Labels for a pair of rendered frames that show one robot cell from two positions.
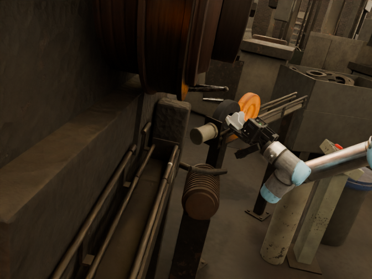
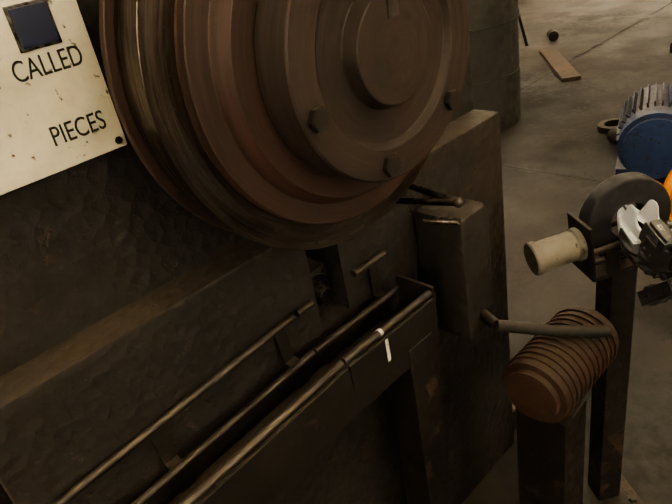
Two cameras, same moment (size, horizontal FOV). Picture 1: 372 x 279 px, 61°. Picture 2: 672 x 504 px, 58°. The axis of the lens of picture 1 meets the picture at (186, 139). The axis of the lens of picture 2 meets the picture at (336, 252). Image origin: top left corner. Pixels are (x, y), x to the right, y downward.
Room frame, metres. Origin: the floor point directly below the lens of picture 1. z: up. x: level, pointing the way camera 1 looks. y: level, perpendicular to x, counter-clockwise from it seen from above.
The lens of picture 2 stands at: (0.19, -0.48, 1.25)
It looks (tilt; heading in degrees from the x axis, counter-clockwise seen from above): 29 degrees down; 49
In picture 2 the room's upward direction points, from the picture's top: 11 degrees counter-clockwise
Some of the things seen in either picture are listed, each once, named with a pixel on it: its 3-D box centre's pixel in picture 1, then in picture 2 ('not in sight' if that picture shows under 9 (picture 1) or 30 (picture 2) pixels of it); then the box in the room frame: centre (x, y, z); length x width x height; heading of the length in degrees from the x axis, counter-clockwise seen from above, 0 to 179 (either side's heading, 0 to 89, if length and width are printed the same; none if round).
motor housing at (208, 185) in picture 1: (191, 234); (560, 440); (1.02, -0.09, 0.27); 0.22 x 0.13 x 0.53; 178
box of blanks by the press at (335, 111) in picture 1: (327, 112); not in sight; (3.10, -1.31, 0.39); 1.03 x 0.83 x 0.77; 103
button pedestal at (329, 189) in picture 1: (321, 208); not in sight; (1.35, -0.70, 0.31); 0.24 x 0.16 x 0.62; 178
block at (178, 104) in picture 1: (167, 138); (454, 267); (0.93, 0.06, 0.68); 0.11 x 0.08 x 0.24; 88
